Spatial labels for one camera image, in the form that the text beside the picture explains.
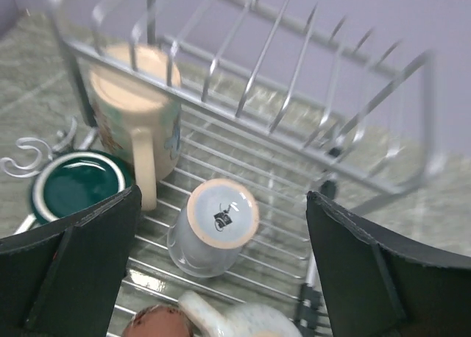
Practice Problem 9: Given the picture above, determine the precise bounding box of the light blue mug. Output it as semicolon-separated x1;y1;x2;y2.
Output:
167;178;259;278

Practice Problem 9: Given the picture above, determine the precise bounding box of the beige speckled round mug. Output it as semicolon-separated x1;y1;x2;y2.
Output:
178;291;302;337

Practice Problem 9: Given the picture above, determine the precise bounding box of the dark green mug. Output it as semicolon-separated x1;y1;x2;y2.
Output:
29;150;134;225

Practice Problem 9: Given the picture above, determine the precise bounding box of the silver wire dish rack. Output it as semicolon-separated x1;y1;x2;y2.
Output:
47;0;443;336

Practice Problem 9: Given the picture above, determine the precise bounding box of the beige dragon pattern mug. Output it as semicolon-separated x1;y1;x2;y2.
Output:
89;64;182;210

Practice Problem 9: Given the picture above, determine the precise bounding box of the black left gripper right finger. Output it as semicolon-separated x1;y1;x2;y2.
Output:
306;191;470;336

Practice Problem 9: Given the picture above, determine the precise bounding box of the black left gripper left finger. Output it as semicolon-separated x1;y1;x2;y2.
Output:
1;185;141;336

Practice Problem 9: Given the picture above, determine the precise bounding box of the pink white mug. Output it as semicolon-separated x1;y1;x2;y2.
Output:
121;305;194;337

